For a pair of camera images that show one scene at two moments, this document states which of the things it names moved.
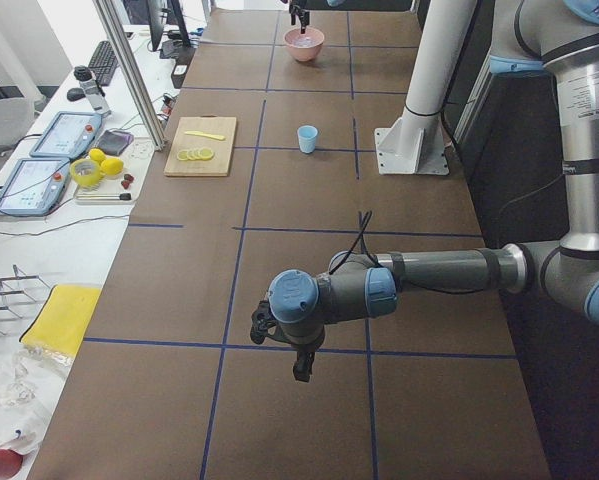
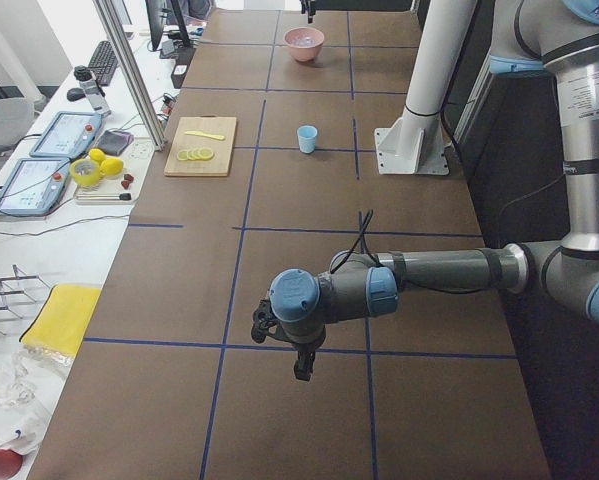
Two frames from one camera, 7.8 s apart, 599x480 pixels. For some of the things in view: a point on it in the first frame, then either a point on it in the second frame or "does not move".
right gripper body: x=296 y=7 -> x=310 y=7
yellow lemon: x=112 y=166 does not move
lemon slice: x=193 y=155 does not move
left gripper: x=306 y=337 does not move
